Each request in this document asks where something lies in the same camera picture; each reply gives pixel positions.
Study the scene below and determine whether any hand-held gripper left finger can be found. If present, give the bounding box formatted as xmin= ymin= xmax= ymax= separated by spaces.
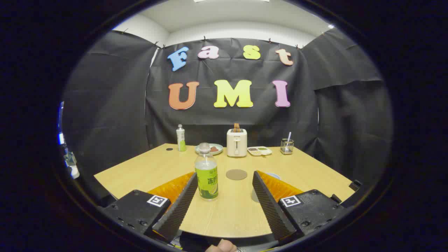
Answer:
xmin=100 ymin=171 xmax=198 ymax=244

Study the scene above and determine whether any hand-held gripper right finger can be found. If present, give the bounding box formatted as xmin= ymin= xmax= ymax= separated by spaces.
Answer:
xmin=252 ymin=170 xmax=347 ymax=242

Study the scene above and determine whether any light blue cup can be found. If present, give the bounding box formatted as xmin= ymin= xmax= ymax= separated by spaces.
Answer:
xmin=251 ymin=172 xmax=280 ymax=204

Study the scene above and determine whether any green label juice bottle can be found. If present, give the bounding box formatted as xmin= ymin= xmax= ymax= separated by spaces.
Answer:
xmin=195 ymin=142 xmax=219 ymax=202

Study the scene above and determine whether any round brown coaster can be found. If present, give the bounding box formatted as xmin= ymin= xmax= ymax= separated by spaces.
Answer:
xmin=226 ymin=169 xmax=248 ymax=181

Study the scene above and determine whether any slim white green bottle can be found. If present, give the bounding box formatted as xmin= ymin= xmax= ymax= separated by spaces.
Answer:
xmin=176 ymin=124 xmax=187 ymax=152

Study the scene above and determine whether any wooden table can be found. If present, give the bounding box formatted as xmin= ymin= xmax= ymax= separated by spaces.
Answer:
xmin=94 ymin=143 xmax=356 ymax=239

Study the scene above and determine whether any white divided snack tray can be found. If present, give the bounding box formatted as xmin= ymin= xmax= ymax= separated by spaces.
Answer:
xmin=247 ymin=146 xmax=273 ymax=156

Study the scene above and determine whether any cream toaster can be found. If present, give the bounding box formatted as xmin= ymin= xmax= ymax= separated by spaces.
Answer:
xmin=226 ymin=128 xmax=248 ymax=157

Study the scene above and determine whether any pale green plate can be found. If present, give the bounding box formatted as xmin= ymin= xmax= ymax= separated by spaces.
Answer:
xmin=195 ymin=143 xmax=224 ymax=156

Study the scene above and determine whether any black backdrop cloth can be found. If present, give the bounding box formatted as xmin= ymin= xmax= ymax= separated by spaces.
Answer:
xmin=62 ymin=28 xmax=393 ymax=207

